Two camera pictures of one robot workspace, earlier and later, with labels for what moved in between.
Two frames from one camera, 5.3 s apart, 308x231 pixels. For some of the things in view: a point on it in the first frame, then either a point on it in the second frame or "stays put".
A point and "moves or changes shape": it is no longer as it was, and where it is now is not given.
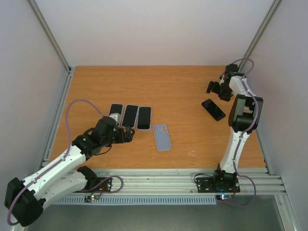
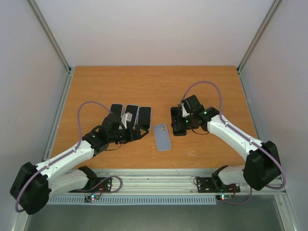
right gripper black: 218,87 to 179,121
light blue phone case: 129,115 stays put
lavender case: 144,118 stays put
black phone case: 213,109 moves or changes shape
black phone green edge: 116,108 stays put
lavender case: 162,137 stays put
